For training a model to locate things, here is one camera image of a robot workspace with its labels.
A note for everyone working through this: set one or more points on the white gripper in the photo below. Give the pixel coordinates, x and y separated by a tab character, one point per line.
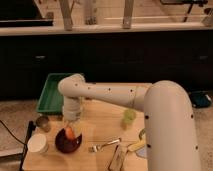
71	108

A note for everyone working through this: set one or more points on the red orange apple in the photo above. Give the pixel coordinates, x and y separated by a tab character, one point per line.
69	133

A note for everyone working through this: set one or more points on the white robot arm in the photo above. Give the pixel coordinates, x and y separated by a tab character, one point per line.
171	140

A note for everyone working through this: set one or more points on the purple bowl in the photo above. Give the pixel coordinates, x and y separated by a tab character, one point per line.
65	145

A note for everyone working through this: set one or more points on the green plastic tray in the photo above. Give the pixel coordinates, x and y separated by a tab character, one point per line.
51	101

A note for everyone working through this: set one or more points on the small metal cup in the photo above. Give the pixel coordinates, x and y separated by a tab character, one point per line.
42	122

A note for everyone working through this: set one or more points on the silver fork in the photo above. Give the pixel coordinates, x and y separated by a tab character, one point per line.
98	147

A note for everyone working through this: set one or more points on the white paper cup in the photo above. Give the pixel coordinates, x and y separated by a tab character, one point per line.
37	144

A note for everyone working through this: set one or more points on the green plastic cup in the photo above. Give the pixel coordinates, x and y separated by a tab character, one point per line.
129	115

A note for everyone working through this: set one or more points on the wooden block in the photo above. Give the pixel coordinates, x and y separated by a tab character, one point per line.
118	158

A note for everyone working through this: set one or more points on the yellow banana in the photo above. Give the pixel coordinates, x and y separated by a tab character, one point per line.
136	146

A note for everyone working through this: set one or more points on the light blue cloth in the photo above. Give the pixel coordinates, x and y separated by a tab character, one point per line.
141	152

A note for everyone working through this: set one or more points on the blue bag on floor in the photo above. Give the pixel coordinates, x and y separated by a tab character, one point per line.
200	99

